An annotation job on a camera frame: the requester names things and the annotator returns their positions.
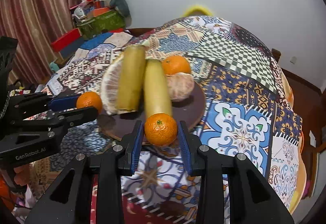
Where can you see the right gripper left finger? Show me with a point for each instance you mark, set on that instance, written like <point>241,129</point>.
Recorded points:
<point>120,160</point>

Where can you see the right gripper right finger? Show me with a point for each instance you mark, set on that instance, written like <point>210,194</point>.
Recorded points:
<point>200,160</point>

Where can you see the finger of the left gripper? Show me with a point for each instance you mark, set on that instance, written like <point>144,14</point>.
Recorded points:
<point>72,118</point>
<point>36,103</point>

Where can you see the small tangerine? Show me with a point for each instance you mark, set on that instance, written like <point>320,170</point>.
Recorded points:
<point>89,99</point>
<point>160,129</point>

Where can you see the pomelo wedge with rind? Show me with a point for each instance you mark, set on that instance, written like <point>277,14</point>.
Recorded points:
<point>109,87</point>

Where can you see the peeled pomelo wedge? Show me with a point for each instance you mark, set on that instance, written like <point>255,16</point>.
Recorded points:
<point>180,86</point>

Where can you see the large orange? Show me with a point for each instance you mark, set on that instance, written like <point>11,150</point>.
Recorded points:
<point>176,64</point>

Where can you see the purple round plate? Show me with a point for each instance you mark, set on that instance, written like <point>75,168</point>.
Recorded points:
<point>189,110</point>

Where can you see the patchwork patterned tablecloth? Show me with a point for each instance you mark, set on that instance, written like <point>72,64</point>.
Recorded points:
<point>239,162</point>

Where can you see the red box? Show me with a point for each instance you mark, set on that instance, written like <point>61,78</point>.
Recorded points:
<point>65,40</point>

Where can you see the blue patchwork bed quilt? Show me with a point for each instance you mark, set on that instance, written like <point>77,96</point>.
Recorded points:
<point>101,44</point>

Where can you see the striped red gold curtain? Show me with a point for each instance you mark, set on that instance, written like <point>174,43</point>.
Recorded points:
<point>35,24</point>

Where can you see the green storage box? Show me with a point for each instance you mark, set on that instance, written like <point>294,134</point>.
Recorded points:
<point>106,22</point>

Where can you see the white wall socket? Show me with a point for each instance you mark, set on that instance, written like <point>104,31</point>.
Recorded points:
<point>293,60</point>

